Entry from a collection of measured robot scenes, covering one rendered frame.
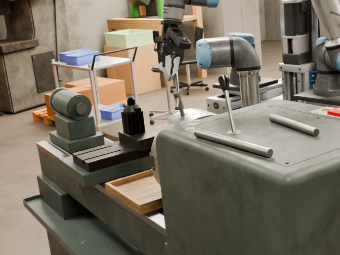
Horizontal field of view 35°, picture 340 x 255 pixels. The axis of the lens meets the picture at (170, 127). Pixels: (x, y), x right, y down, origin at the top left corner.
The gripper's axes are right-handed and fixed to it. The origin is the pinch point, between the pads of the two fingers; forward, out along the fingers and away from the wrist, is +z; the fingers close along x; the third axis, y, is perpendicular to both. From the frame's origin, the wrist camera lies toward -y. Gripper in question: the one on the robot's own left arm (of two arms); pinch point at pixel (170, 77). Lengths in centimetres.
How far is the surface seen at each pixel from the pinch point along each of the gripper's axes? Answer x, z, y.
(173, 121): 4.9, 13.5, -12.9
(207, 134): 17, 11, -49
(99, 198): 4, 57, 42
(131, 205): 7.2, 48.7, 6.7
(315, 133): -3, 7, -68
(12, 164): -55, 124, 373
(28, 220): -26, 131, 225
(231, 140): 16, 11, -59
